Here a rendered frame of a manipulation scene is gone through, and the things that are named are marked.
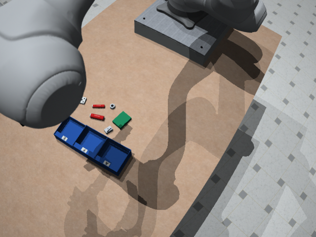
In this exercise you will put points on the green square block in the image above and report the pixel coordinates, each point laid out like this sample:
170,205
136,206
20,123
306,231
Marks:
121,120

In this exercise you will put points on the white domino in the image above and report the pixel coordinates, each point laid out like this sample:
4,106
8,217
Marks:
83,100

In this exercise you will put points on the blue rack of bins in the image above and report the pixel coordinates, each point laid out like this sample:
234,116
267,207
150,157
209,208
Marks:
93,145

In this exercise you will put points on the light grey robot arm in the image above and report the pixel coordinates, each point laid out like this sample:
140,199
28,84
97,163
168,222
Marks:
42,72

